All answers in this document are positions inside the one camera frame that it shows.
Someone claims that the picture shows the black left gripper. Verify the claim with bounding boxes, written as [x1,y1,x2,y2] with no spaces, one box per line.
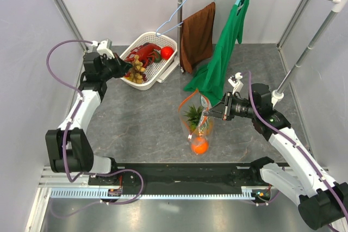
[100,52,132,81]

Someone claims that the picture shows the tan plastic longan bunch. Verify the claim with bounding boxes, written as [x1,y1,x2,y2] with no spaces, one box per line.
[125,55,146,84]

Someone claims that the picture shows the orange plastic pineapple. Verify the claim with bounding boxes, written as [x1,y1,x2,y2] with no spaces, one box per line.
[184,105,214,136]

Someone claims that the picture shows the clear zip top bag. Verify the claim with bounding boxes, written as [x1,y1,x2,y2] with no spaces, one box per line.
[178,89,214,155]

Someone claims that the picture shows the orange plastic orange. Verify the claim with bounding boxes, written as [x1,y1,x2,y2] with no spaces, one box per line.
[191,137,209,155]

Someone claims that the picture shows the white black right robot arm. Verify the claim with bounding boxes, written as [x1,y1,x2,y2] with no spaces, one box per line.
[205,83,347,230]

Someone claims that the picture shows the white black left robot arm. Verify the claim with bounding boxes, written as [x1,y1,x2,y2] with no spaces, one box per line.
[45,51,132,185]

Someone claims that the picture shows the red plastic lobster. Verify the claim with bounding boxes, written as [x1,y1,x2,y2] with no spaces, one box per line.
[125,42,161,67]

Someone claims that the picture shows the green t-shirt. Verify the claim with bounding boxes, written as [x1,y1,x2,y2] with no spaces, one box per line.
[183,0,250,105]

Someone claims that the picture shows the dark green plastic avocado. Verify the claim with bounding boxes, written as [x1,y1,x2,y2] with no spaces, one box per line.
[151,50,161,63]

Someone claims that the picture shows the white perforated plastic basket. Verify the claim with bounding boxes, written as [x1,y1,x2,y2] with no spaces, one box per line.
[121,32,178,91]

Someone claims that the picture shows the red plastic tomato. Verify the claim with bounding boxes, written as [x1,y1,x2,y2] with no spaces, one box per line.
[160,46,174,60]

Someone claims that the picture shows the brown towel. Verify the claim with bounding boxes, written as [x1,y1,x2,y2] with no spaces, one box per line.
[180,2,216,73]

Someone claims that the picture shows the silver metal clothes rack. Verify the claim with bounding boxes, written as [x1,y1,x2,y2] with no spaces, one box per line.
[155,0,348,106]

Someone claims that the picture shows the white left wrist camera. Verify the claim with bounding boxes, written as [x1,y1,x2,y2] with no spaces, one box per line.
[91,39,114,59]

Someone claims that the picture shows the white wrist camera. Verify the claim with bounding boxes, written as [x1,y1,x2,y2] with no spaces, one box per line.
[228,72,244,94]
[91,39,114,59]

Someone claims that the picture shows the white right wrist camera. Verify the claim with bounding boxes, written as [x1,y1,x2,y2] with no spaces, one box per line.
[228,72,244,94]

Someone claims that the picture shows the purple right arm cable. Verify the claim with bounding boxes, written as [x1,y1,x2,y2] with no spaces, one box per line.
[241,71,348,232]

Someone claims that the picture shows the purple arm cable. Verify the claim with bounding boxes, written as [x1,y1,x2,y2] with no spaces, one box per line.
[45,39,145,219]
[241,71,348,232]

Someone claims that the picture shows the light blue wire hanger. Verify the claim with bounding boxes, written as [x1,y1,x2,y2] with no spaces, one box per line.
[155,0,216,37]

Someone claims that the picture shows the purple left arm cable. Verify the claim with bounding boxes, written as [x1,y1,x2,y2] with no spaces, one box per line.
[45,39,145,219]

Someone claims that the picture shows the white slotted cable duct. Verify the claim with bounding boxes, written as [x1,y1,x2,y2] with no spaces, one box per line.
[51,187,271,200]

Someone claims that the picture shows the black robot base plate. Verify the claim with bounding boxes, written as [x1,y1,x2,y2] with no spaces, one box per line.
[88,160,275,194]

